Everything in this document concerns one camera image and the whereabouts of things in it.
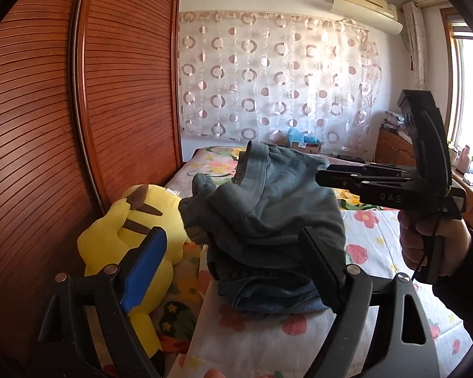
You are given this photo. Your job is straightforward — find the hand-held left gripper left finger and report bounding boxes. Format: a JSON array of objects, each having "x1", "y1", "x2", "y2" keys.
[{"x1": 37, "y1": 226, "x2": 168, "y2": 378}]

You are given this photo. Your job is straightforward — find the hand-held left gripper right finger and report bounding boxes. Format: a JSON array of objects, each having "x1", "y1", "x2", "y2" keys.
[{"x1": 297, "y1": 226, "x2": 441, "y2": 378}]

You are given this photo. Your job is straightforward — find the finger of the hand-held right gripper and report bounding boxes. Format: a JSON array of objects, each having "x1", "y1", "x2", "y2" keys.
[
  {"x1": 326, "y1": 162, "x2": 415, "y2": 180},
  {"x1": 314, "y1": 169, "x2": 374, "y2": 190}
]

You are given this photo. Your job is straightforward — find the dark green pants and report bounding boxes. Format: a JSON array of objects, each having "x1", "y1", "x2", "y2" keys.
[{"x1": 178, "y1": 140, "x2": 347, "y2": 284}]

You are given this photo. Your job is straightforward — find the person's right hand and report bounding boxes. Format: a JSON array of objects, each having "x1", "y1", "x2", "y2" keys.
[{"x1": 399, "y1": 210, "x2": 473, "y2": 279}]

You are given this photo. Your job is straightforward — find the wooden cabinet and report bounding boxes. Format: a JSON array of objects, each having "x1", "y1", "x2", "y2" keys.
[{"x1": 374, "y1": 127, "x2": 473, "y2": 238}]

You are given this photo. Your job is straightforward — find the pink container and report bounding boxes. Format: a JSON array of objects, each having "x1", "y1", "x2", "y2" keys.
[{"x1": 455, "y1": 146, "x2": 472, "y2": 174}]

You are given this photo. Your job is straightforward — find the small printed cardboard box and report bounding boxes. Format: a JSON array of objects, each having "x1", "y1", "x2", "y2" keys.
[{"x1": 289, "y1": 140, "x2": 322, "y2": 155}]

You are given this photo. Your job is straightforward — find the yellow floral blanket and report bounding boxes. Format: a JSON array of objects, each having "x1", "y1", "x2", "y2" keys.
[{"x1": 153, "y1": 146, "x2": 246, "y2": 378}]

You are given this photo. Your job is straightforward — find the yellow plush toy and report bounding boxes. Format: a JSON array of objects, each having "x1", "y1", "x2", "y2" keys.
[{"x1": 77, "y1": 183, "x2": 190, "y2": 360}]

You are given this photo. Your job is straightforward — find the white floral bed sheet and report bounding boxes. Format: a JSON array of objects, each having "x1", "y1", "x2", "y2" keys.
[{"x1": 167, "y1": 146, "x2": 473, "y2": 378}]

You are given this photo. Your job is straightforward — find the folded blue jeans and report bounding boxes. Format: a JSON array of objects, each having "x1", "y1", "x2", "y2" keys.
[{"x1": 207, "y1": 244, "x2": 332, "y2": 318}]

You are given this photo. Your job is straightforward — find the patterned window curtain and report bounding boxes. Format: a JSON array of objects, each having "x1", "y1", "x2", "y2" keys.
[{"x1": 402, "y1": 2, "x2": 427, "y2": 92}]

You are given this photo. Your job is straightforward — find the sheer curtain with circles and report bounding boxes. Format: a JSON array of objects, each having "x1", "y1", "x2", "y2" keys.
[{"x1": 178, "y1": 10, "x2": 383, "y2": 155}]

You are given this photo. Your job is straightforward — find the wall air conditioner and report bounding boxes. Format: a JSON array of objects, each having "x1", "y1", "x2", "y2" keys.
[{"x1": 330, "y1": 0, "x2": 404, "y2": 34}]

